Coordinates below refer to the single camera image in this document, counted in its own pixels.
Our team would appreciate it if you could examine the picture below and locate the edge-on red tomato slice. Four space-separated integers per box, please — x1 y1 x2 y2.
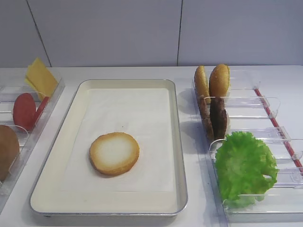
34 96 49 123

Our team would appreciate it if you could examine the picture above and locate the right sesame bun in rack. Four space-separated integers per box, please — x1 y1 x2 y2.
209 64 230 97

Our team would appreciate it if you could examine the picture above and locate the green lettuce leaf in rack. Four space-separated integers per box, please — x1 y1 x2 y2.
215 131 278 208

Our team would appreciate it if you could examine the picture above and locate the yellow cheese slice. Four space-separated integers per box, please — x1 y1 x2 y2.
25 77 45 101
26 58 58 97

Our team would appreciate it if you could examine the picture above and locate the clear acrylic left food rack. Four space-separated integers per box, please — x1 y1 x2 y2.
0 68 65 210

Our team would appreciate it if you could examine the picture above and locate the front yellow cheese slice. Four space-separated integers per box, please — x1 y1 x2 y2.
26 58 58 97

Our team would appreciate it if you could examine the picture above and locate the brown meat patty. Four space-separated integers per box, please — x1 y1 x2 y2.
198 95 214 143
210 97 227 140

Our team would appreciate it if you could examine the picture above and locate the brown bun top left rack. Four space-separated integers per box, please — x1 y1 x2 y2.
0 125 19 182

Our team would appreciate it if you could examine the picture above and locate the clear acrylic right food rack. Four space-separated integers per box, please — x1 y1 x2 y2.
192 70 303 227

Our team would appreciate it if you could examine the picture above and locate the rear yellow cheese slice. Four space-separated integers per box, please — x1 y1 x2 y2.
25 77 45 101

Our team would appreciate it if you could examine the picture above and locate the left brown meat patty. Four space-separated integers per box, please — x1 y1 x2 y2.
198 95 214 143

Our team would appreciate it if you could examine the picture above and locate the round red tomato slice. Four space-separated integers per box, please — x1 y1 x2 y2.
13 93 36 131

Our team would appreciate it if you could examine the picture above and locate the toasted bottom bun slice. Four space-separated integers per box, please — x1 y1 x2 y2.
89 132 140 175

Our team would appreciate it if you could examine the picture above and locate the right brown meat patty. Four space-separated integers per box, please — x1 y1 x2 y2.
210 97 227 140

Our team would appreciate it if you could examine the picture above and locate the clear acrylic food rack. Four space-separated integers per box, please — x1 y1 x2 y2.
192 70 303 227
0 68 65 210

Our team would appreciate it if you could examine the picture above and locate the left sesame bun in rack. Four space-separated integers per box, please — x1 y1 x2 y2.
194 65 211 104

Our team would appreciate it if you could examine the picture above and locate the sesame bun in rack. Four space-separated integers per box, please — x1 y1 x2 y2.
194 65 211 104
209 64 230 97

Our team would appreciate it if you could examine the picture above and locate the cream metal baking tray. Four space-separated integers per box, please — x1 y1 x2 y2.
30 79 188 216

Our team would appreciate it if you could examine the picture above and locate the white parchment paper sheet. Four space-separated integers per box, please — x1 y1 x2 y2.
61 88 174 192

